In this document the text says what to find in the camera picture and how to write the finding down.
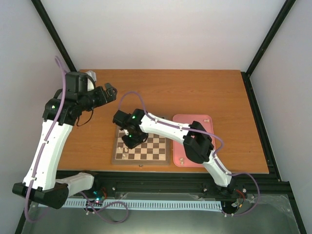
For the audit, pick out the wooden chess board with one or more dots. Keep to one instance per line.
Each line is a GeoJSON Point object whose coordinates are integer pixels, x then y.
{"type": "Point", "coordinates": [154, 151]}

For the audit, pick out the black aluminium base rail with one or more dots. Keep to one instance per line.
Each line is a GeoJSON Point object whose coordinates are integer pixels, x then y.
{"type": "Point", "coordinates": [188, 183]}

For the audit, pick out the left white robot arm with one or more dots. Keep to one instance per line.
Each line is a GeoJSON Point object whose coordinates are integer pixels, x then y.
{"type": "Point", "coordinates": [40, 184]}

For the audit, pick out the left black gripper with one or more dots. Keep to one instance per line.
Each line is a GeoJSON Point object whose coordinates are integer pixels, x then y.
{"type": "Point", "coordinates": [104, 99]}

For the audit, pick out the pink plastic tray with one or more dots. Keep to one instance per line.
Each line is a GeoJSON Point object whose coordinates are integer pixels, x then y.
{"type": "Point", "coordinates": [178, 149]}

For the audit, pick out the black frame post right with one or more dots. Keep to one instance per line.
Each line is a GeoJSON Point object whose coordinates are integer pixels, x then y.
{"type": "Point", "coordinates": [278, 21]}

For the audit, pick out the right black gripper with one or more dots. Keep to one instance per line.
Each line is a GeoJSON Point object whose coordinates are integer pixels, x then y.
{"type": "Point", "coordinates": [131, 145]}

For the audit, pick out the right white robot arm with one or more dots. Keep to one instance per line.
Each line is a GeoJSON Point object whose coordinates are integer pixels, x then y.
{"type": "Point", "coordinates": [197, 142]}

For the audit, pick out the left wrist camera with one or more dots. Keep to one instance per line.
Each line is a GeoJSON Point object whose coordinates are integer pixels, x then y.
{"type": "Point", "coordinates": [78, 84]}

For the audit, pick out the light blue cable duct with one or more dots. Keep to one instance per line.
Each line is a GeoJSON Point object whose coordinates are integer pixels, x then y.
{"type": "Point", "coordinates": [147, 205]}

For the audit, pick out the black frame post left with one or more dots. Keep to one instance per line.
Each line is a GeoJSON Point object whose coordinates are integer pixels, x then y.
{"type": "Point", "coordinates": [40, 9]}

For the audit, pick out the black frame post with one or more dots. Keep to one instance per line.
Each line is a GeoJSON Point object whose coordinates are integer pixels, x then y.
{"type": "Point", "coordinates": [40, 9]}
{"type": "Point", "coordinates": [278, 21]}

